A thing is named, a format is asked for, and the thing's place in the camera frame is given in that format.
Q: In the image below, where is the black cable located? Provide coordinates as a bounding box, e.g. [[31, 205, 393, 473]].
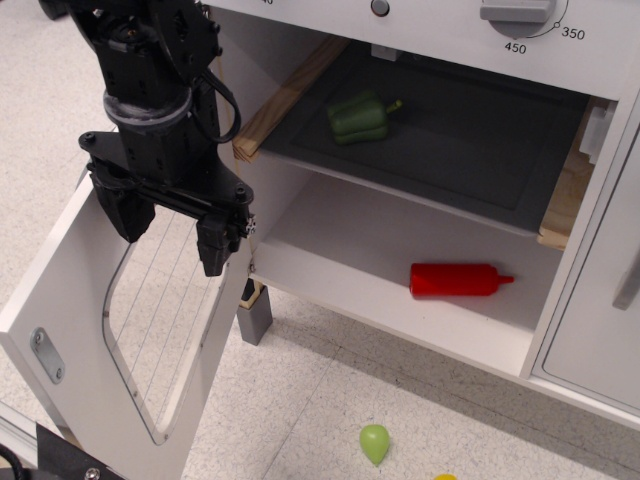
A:
[[0, 443, 26, 480]]

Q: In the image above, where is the grey temperature knob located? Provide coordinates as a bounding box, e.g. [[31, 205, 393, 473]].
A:
[[480, 0, 557, 39]]

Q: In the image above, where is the white toy oven cabinet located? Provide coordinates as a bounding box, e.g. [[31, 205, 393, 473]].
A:
[[211, 1, 639, 428]]

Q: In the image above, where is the grey cabinet leg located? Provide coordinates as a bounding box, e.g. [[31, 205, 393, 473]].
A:
[[237, 279, 273, 346]]

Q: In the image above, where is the green toy pear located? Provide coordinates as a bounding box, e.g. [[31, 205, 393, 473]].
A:
[[359, 424, 390, 466]]

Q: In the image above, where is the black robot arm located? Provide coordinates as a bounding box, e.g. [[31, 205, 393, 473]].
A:
[[65, 1, 254, 277]]

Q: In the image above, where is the green toy bell pepper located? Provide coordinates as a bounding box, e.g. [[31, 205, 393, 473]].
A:
[[327, 90, 403, 146]]

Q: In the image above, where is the silver door latch plate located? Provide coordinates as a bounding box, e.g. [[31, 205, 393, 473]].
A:
[[30, 327, 66, 385]]

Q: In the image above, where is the white oven door with window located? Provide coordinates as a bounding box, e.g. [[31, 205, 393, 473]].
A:
[[1, 179, 250, 479]]

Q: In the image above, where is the red toy ketchup bottle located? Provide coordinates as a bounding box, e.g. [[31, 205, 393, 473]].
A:
[[409, 263, 515, 298]]

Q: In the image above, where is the black caster wheel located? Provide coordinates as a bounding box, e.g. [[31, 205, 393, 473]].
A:
[[38, 0, 68, 21]]

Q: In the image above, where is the dark grey oven tray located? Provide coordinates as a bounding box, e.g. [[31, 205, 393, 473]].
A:
[[262, 42, 588, 232]]

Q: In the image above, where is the yellow toy piece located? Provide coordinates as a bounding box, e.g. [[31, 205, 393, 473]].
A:
[[433, 473, 457, 480]]

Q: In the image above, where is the grey round button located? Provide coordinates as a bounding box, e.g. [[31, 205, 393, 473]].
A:
[[370, 0, 390, 17]]

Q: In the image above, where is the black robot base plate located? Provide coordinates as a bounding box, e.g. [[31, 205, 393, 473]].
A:
[[31, 424, 122, 480]]

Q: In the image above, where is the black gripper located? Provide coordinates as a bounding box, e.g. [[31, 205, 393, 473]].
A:
[[79, 117, 254, 277]]

